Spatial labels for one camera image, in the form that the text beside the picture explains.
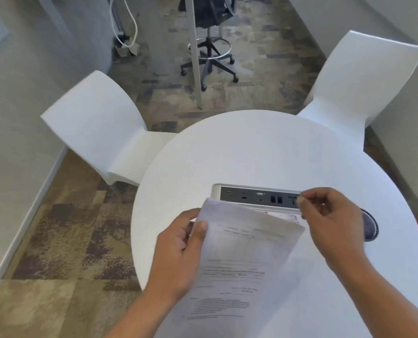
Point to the white metal post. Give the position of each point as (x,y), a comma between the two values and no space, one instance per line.
(196,52)

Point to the white printed paper sheet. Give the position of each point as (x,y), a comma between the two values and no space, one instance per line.
(244,256)

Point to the white sheet with red print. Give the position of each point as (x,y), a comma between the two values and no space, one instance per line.
(286,216)

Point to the person's left thumb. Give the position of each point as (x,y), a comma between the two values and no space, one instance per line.
(197,241)

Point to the person's right forearm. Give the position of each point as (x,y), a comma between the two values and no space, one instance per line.
(378,299)

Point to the silver table power port box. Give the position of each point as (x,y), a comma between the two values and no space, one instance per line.
(254,196)

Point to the white moulded chair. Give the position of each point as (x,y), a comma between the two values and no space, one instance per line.
(357,80)
(99,126)

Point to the person's left hand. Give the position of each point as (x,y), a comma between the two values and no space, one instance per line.
(175,256)

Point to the black office stool chair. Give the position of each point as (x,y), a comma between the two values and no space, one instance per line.
(209,38)

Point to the person's left forearm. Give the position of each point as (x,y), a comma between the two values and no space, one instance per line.
(149,315)

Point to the person's right thumb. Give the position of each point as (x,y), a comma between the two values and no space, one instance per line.
(309,206)

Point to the person's right hand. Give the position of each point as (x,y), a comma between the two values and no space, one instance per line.
(335,228)

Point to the grey panel leg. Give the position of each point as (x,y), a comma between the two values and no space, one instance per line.
(157,35)

